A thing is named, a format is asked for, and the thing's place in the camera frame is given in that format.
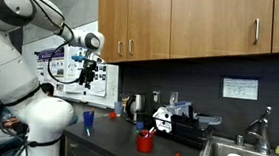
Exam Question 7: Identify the blue plastic cup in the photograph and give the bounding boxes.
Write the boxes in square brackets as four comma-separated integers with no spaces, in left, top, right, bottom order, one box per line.
[81,110,96,130]

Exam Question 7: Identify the red measuring scoop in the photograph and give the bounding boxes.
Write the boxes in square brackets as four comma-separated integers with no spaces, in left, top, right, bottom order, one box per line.
[108,111,118,120]

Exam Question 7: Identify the black dish rack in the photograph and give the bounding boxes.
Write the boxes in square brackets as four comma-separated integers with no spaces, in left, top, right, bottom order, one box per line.
[150,103,223,151]

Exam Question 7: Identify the white wall note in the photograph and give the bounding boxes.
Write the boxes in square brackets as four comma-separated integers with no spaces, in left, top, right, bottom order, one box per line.
[221,77,261,101]

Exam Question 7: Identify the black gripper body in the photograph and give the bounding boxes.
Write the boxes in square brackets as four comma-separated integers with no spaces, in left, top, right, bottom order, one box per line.
[79,58,99,83]

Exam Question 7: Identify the small metal cylinder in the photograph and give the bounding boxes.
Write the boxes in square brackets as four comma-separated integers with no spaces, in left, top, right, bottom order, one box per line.
[234,134,245,147]

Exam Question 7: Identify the small dark blue cup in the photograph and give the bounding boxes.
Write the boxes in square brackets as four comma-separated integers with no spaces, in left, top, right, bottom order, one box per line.
[134,121,145,131]

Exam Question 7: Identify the person with dark hair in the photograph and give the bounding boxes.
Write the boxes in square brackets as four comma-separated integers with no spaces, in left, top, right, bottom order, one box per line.
[39,81,57,98]

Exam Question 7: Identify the silver sink faucet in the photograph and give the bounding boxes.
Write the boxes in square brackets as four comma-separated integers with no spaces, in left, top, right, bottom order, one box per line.
[243,104,276,156]

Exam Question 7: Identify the silver cabinet door handle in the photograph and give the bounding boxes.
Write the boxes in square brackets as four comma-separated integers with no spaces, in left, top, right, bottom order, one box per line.
[127,38,136,56]
[116,40,124,58]
[252,17,262,45]

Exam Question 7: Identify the grey plastic lid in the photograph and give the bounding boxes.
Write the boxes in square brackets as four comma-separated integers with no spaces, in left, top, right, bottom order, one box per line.
[195,114,223,127]

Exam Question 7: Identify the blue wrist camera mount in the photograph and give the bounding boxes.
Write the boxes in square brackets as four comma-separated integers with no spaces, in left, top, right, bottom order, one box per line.
[70,54,89,64]

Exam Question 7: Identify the red plastic cup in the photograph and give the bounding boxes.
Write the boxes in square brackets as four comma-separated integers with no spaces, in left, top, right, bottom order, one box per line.
[135,133,155,154]

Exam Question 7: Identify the whiteboard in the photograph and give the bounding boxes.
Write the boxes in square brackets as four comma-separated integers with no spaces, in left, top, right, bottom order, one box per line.
[17,14,125,110]

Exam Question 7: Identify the stainless steel kettle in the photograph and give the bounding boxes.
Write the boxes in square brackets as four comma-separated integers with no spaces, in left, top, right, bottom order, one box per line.
[124,92,147,124]

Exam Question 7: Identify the purple header poster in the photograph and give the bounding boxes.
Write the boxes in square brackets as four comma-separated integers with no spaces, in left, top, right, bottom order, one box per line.
[34,45,68,87]

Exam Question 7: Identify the pale blue plastic container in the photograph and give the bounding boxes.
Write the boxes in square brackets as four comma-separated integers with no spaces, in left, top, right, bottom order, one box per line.
[165,98,195,119]

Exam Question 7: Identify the wide wooden cabinet door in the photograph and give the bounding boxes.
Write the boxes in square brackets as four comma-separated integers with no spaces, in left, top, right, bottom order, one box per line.
[166,0,276,67]

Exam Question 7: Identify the wall outlet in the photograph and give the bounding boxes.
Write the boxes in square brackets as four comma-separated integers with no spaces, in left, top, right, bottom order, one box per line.
[168,90,181,107]
[151,90,162,105]

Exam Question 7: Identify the translucent pale blue cup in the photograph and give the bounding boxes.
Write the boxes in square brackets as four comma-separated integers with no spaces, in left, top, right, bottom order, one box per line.
[112,100,125,118]

